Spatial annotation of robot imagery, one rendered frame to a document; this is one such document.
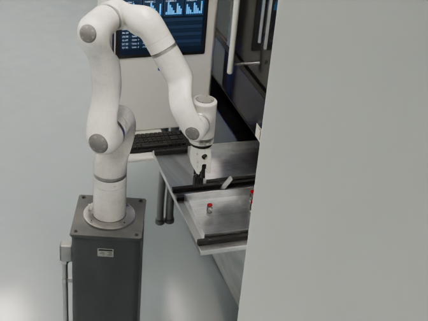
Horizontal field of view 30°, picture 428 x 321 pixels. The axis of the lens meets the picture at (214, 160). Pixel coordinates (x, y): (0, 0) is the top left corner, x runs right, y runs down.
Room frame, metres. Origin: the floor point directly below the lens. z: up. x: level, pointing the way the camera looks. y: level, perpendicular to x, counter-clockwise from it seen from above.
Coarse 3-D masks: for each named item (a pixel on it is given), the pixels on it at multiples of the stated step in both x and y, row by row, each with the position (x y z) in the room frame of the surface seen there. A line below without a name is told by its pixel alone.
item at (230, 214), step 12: (204, 192) 2.54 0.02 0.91; (216, 192) 2.56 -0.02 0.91; (228, 192) 2.58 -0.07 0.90; (240, 192) 2.60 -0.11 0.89; (192, 204) 2.50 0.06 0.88; (204, 204) 2.51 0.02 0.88; (216, 204) 2.52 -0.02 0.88; (228, 204) 2.52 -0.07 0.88; (240, 204) 2.53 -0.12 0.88; (192, 216) 2.41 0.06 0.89; (204, 216) 2.43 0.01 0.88; (216, 216) 2.44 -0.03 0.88; (228, 216) 2.45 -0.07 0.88; (240, 216) 2.46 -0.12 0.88; (204, 228) 2.36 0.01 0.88; (216, 228) 2.36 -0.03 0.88; (228, 228) 2.37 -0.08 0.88; (240, 228) 2.38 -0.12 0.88
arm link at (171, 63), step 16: (176, 48) 2.35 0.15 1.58; (160, 64) 2.32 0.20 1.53; (176, 64) 2.32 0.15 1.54; (176, 80) 2.31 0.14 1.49; (192, 80) 2.33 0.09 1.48; (176, 96) 2.27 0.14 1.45; (176, 112) 2.24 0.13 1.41; (192, 112) 2.23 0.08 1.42; (192, 128) 2.22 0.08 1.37; (208, 128) 2.26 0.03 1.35
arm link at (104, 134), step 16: (96, 16) 2.36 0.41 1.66; (112, 16) 2.41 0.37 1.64; (80, 32) 2.32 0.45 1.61; (96, 32) 2.31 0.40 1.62; (112, 32) 2.39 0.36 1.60; (96, 48) 2.32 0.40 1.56; (96, 64) 2.37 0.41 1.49; (112, 64) 2.38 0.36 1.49; (96, 80) 2.37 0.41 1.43; (112, 80) 2.37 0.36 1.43; (96, 96) 2.37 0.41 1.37; (112, 96) 2.37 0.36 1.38; (96, 112) 2.35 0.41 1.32; (112, 112) 2.35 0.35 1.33; (96, 128) 2.32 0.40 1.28; (112, 128) 2.32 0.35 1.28; (96, 144) 2.30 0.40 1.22; (112, 144) 2.31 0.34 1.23
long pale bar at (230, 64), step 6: (234, 0) 3.05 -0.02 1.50; (234, 6) 3.05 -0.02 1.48; (234, 12) 3.05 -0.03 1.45; (234, 18) 3.05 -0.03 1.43; (234, 24) 3.05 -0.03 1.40; (234, 30) 3.05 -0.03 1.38; (234, 36) 3.05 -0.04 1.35; (234, 42) 3.05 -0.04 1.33; (234, 48) 3.06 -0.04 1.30; (228, 60) 3.06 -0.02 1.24; (228, 66) 3.05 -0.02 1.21; (228, 72) 3.05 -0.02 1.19
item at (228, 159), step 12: (216, 144) 2.92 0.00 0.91; (228, 144) 2.94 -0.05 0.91; (240, 144) 2.96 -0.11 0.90; (252, 144) 2.98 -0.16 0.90; (216, 156) 2.87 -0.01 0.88; (228, 156) 2.88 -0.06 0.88; (240, 156) 2.89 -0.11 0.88; (252, 156) 2.90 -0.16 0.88; (216, 168) 2.78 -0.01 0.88; (228, 168) 2.79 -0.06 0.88; (240, 168) 2.80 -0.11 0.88; (252, 168) 2.81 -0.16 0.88; (204, 180) 2.65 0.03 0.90; (216, 180) 2.65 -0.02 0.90
